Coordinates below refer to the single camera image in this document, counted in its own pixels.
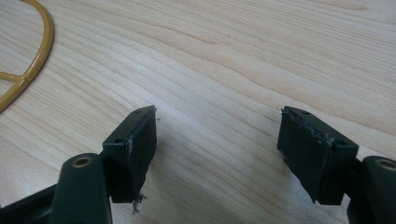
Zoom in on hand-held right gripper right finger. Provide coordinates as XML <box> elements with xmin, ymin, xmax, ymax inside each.
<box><xmin>276</xmin><ymin>105</ymin><xmax>360</xmax><ymax>206</ymax></box>

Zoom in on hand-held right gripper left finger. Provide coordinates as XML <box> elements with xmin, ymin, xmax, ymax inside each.
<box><xmin>102</xmin><ymin>105</ymin><xmax>158</xmax><ymax>215</ymax></box>

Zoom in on yellow metal wire rack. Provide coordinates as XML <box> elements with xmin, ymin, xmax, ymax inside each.
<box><xmin>0</xmin><ymin>0</ymin><xmax>55</xmax><ymax>114</ymax></box>

